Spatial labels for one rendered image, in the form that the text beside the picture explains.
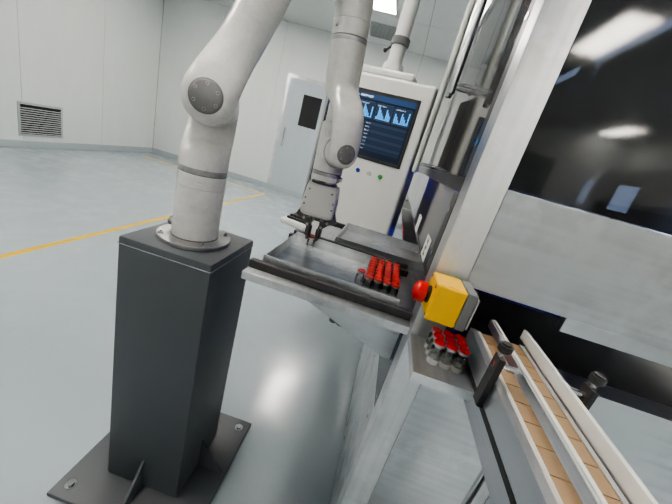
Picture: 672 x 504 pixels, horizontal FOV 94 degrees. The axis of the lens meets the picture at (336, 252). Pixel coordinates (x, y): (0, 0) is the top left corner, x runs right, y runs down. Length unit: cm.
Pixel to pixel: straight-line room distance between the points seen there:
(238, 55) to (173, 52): 702
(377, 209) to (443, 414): 106
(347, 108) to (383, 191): 84
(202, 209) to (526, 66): 74
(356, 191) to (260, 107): 530
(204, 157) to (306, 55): 590
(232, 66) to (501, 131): 57
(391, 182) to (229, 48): 100
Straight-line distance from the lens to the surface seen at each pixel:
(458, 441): 89
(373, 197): 162
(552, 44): 68
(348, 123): 81
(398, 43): 176
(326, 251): 100
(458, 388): 62
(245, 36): 86
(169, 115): 780
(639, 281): 78
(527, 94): 66
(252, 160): 683
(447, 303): 58
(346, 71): 88
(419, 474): 97
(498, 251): 67
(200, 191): 86
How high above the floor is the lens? 120
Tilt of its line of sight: 18 degrees down
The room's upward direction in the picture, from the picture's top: 16 degrees clockwise
